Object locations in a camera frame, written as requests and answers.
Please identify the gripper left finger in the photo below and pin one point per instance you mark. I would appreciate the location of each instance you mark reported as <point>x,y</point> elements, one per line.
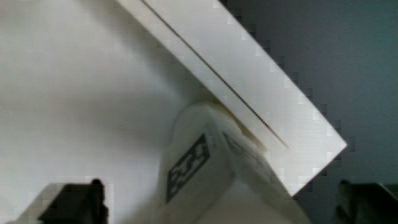
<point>76,207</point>

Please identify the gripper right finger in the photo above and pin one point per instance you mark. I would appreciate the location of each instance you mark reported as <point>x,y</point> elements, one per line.
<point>366,203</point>

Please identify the white leg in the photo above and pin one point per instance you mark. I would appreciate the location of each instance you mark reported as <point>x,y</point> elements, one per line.
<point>211,157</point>

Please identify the white square tabletop tray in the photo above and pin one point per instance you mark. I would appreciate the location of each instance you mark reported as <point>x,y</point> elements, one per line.
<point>108,63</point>

